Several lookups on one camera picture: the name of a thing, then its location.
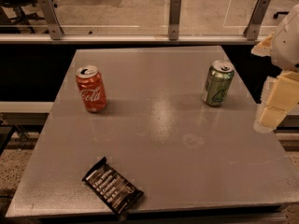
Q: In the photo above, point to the left metal railing bracket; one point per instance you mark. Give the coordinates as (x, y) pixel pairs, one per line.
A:
(55, 30)

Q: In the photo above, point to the black office chair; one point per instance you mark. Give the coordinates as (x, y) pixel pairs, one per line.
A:
(21, 17)

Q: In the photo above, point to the red Coca-Cola can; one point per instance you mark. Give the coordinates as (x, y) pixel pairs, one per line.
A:
(91, 88)

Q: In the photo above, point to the black rxbar chocolate wrapper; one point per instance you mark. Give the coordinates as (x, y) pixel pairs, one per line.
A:
(118, 194)

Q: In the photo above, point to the green soda can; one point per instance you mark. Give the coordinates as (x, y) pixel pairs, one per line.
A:
(218, 81)

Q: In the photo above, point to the right metal railing bracket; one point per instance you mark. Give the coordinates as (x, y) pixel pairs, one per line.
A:
(252, 30)

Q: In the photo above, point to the metal railing bracket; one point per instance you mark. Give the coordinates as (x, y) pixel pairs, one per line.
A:
(252, 30)
(55, 30)
(174, 19)

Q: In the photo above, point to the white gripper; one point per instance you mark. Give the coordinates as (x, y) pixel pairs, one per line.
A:
(288, 46)

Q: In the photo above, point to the middle metal railing bracket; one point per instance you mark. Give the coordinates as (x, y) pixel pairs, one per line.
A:
(174, 19)

